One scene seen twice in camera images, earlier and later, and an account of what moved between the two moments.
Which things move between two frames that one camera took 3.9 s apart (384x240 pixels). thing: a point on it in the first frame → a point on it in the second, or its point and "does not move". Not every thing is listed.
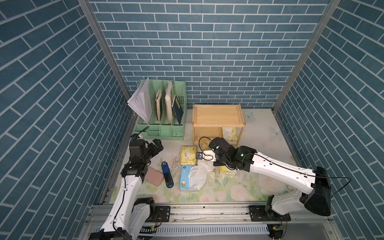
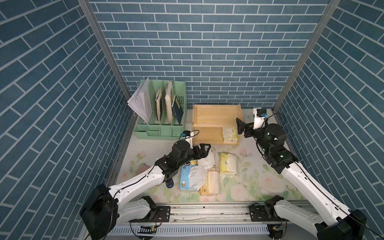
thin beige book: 159,101 does not move
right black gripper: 216,163 → 249,128
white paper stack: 140,101 does not move
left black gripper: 155,150 → 202,154
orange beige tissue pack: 204,143 → 212,186
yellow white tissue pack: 230,134 does not move
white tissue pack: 208,165 does not move
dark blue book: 177,109 does not move
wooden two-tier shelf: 208,120 does not move
